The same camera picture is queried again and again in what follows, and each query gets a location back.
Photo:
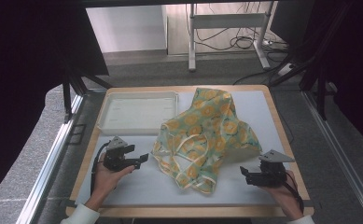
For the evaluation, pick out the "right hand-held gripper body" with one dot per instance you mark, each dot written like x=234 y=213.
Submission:
x=272 y=174

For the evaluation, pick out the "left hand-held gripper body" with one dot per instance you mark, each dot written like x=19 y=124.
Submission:
x=115 y=158

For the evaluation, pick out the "white plastic tray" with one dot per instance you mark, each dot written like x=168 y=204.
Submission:
x=135 y=112

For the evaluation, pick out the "yellow floral patterned garment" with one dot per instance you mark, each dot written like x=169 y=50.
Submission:
x=207 y=124

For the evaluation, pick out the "person's right hand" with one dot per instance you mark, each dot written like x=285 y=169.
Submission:
x=282 y=196

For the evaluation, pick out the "person's left hand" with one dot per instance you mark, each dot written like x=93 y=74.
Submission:
x=107 y=182

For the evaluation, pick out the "grey table mat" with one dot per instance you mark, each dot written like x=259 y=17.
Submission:
x=157 y=186

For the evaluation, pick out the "black metal stand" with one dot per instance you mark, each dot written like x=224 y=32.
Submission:
x=67 y=93
x=320 y=93

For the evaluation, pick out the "white power strip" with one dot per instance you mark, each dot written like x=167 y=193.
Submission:
x=285 y=70

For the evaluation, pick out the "black curtain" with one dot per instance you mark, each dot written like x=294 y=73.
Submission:
x=20 y=62
x=356 y=62

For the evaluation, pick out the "dark monitor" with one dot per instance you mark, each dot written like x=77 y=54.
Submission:
x=291 y=21

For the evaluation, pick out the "aluminium frame rail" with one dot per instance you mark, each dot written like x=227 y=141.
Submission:
x=51 y=155
x=341 y=155

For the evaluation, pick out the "white wall panel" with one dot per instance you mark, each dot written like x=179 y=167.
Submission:
x=126 y=28

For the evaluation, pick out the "white metal desk frame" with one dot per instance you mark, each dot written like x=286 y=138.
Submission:
x=229 y=21

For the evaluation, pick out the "black frame crossbar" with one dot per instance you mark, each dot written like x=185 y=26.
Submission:
x=185 y=2

